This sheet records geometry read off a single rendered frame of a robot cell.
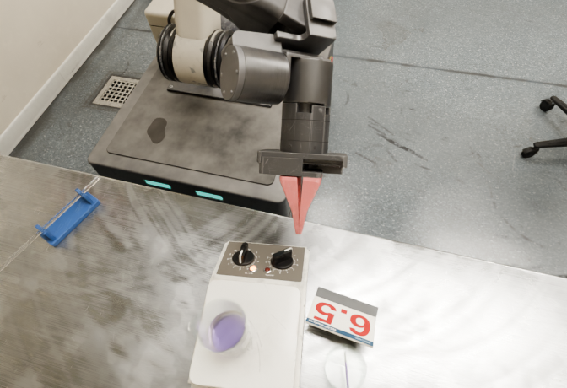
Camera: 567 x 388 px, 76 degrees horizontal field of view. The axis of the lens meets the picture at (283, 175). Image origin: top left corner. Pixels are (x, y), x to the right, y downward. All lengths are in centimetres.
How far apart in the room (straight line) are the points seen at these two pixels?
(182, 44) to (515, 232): 133
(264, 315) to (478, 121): 156
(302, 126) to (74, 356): 45
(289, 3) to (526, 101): 172
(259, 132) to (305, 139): 81
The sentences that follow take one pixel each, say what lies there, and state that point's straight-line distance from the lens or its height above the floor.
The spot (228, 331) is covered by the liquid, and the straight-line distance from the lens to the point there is 45.
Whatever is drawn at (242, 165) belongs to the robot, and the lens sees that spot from 114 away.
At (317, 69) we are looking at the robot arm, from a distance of 41.
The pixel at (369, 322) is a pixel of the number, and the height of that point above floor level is 76.
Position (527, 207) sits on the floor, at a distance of 169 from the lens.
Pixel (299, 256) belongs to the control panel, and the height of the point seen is 79.
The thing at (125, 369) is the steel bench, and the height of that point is 75.
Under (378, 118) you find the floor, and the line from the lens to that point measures 176.
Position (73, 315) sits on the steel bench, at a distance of 66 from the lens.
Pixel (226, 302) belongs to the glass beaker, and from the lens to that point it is 42.
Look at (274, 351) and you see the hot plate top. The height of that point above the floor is 84.
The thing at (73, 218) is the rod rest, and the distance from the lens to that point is 71.
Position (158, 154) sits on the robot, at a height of 37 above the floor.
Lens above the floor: 130
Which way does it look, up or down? 57 degrees down
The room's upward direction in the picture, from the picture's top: 6 degrees counter-clockwise
